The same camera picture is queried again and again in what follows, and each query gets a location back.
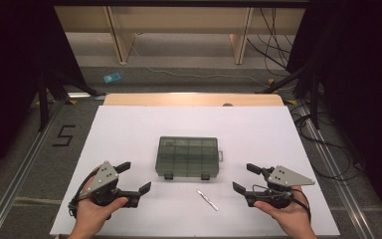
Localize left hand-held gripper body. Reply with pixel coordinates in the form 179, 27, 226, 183
87, 160, 141, 209

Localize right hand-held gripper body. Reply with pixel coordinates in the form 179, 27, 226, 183
244, 164, 316, 209

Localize grey translucent compartment box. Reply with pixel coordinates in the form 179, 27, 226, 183
154, 135, 224, 181

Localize person's right hand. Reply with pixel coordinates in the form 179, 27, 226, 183
254, 186, 314, 233

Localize person's left hand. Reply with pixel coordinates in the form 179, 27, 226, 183
74, 167, 129, 233

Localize white table sheet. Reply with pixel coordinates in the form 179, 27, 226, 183
49, 105, 341, 237

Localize black metal stand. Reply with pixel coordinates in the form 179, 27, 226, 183
36, 66, 107, 132
257, 64, 322, 129

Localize blue card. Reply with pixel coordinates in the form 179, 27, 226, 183
102, 72, 123, 84

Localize dark curtain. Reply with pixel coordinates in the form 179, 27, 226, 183
0, 0, 88, 187
286, 0, 382, 230

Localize wooden shelf unit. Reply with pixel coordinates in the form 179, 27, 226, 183
54, 5, 306, 66

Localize right hand-held gripper cable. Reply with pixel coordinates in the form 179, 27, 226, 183
252, 184, 312, 223

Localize hand-held gripper cable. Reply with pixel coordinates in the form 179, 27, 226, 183
68, 172, 96, 220
252, 184, 312, 223

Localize left hand-held gripper cable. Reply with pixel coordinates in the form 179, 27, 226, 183
68, 172, 96, 220

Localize aluminium floor rail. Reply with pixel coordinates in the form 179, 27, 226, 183
0, 99, 68, 239
297, 103, 376, 239

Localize black floor cables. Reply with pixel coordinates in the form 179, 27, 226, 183
289, 99, 366, 182

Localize silver floor bracket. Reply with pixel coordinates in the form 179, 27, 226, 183
67, 92, 93, 100

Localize white floor cable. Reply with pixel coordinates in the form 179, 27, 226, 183
128, 32, 294, 93

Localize hanging black cables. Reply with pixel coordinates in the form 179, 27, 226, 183
247, 8, 294, 72

